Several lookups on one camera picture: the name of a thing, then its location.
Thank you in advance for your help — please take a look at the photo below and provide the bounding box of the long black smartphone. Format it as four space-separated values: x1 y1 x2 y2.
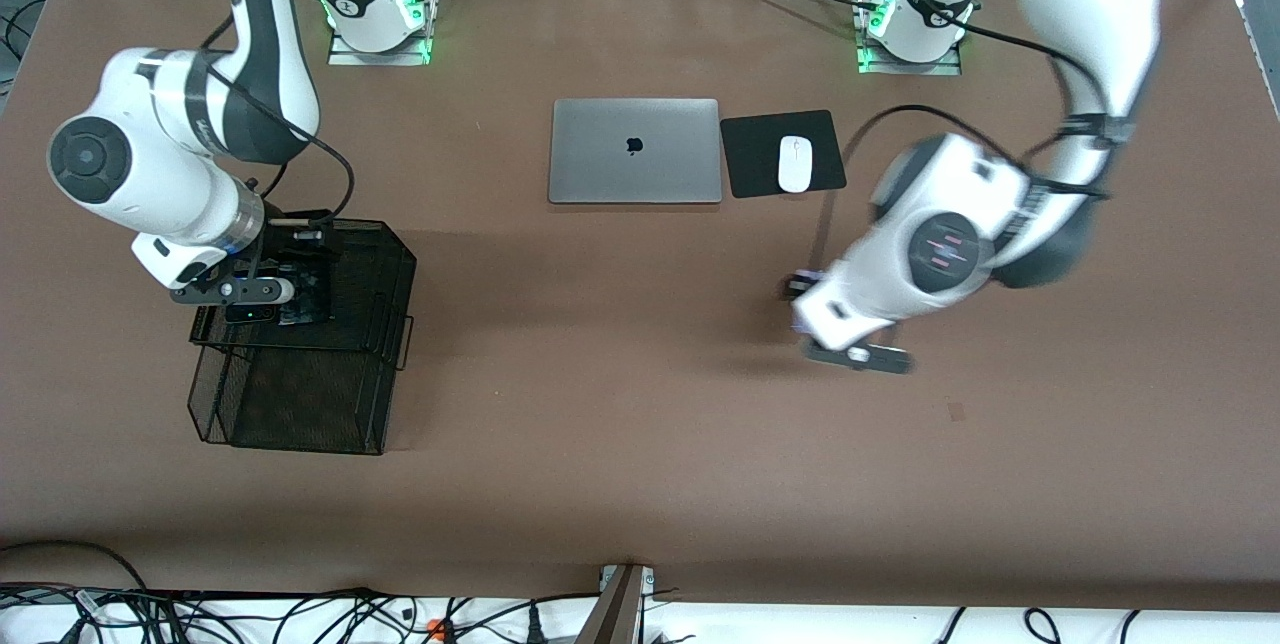
287 252 337 323

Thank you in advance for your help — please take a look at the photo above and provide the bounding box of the white computer mouse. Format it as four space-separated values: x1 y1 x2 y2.
778 135 814 194

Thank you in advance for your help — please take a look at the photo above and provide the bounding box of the black mouse pad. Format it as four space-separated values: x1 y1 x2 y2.
720 109 848 200

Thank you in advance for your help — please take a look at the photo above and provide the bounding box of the silver closed laptop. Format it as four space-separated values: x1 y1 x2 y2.
548 98 723 205

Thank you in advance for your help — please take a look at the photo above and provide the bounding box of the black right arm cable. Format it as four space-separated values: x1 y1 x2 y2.
195 14 357 257

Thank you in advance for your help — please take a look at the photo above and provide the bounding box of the black wire mesh tray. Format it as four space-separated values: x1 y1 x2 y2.
187 214 418 457

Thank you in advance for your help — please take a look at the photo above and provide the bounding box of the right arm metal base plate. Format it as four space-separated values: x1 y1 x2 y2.
328 24 433 67

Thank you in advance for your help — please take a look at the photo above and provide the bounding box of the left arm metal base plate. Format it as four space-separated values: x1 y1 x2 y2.
857 39 963 77

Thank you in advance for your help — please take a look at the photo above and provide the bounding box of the black looped floor cable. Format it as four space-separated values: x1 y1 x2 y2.
0 540 151 593

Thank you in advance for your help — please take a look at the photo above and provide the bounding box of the grey metal camera mount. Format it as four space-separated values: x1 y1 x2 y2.
575 564 656 644

